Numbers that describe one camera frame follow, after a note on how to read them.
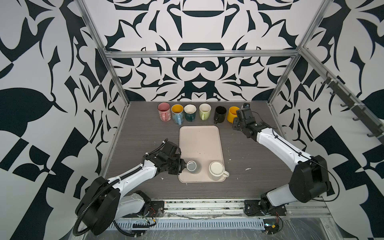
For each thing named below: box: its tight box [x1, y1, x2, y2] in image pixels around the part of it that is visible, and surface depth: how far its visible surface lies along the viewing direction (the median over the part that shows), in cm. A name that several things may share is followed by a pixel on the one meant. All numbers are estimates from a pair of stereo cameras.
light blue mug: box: [171, 103, 184, 126], surface depth 104 cm
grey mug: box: [186, 160, 202, 173], surface depth 79 cm
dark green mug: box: [183, 104, 197, 122], surface depth 104 cm
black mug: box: [213, 106, 227, 124], surface depth 107 cm
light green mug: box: [199, 103, 212, 121], surface depth 105 cm
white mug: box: [209, 161, 230, 181], surface depth 81 cm
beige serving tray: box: [178, 125, 226, 183], surface depth 98 cm
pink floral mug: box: [157, 102, 172, 122], surface depth 104 cm
